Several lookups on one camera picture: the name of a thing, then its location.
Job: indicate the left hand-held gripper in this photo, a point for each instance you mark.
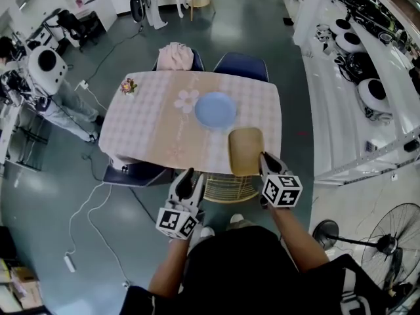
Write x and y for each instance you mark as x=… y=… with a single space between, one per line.
x=175 y=222

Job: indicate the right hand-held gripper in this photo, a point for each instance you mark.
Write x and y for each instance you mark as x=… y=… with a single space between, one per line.
x=283 y=190

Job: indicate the person's right forearm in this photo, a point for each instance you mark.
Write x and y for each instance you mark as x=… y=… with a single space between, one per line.
x=298 y=238

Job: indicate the person's left forearm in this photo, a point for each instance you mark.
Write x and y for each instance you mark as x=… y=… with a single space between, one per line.
x=167 y=267

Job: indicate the person's left shoe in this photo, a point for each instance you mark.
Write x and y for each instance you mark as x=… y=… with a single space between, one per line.
x=207 y=232

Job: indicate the person's shoe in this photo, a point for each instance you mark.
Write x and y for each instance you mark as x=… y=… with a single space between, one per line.
x=237 y=218
x=207 y=232

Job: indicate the dark grey chair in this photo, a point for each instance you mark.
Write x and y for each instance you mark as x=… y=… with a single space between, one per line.
x=138 y=174

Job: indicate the person's right shoe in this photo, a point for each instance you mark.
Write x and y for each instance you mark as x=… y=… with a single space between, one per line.
x=237 y=218

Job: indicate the pink checkered cloth table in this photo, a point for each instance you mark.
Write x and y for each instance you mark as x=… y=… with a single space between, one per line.
x=147 y=126

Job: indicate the white shelf rack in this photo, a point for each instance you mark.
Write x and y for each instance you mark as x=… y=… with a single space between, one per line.
x=331 y=117

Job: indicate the blue plate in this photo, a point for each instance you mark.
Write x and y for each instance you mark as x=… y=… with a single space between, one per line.
x=215 y=110

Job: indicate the person's black clothing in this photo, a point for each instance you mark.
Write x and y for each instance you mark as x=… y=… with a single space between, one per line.
x=249 y=274

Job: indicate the blue chair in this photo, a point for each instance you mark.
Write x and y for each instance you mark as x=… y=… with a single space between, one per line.
x=243 y=65
x=198 y=62

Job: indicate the white power strip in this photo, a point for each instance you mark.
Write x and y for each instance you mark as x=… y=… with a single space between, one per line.
x=126 y=284
x=69 y=264
x=83 y=84

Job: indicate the pink flower ornament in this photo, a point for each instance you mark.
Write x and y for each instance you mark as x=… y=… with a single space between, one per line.
x=128 y=86

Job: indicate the black round helmet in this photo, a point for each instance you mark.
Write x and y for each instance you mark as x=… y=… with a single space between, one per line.
x=361 y=66

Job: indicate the pink folded cloth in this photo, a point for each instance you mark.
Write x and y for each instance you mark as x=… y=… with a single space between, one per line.
x=175 y=56

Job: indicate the white round robot head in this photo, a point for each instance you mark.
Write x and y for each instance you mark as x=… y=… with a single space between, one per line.
x=47 y=67

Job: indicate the cardboard box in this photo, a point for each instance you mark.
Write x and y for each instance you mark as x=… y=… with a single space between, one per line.
x=28 y=289

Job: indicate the black office chair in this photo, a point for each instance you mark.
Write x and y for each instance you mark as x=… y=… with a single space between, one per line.
x=73 y=28

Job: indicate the black pedestal fan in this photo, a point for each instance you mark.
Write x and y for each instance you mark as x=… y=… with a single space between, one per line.
x=390 y=244

